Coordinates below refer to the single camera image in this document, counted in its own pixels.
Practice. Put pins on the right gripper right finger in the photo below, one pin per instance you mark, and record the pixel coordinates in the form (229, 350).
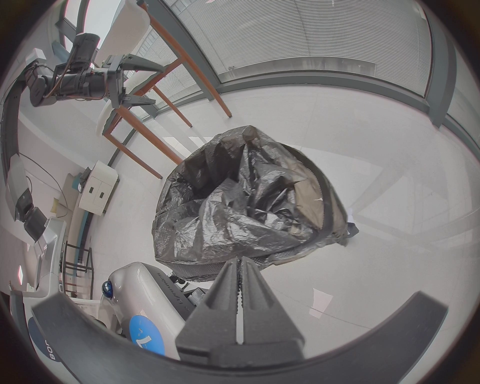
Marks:
(266, 311)

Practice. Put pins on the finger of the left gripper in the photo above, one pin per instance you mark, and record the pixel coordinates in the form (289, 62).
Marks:
(133, 100)
(138, 63)

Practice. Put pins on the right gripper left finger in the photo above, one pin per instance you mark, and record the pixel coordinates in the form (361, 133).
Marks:
(215, 311)

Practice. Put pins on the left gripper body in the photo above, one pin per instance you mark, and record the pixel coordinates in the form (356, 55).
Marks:
(86, 85)

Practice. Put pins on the black plastic bag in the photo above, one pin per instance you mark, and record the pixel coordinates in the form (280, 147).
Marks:
(232, 210)

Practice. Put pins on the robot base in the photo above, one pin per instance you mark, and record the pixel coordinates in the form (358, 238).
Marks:
(138, 285)

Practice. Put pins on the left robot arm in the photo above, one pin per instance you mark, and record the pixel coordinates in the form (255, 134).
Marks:
(84, 47)

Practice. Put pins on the white chair wooden legs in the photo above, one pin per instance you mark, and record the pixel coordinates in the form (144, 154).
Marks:
(127, 22)

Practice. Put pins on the small white cabinet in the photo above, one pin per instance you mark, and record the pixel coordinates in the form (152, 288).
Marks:
(97, 187)

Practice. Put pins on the window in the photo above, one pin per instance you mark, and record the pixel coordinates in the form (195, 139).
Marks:
(300, 37)

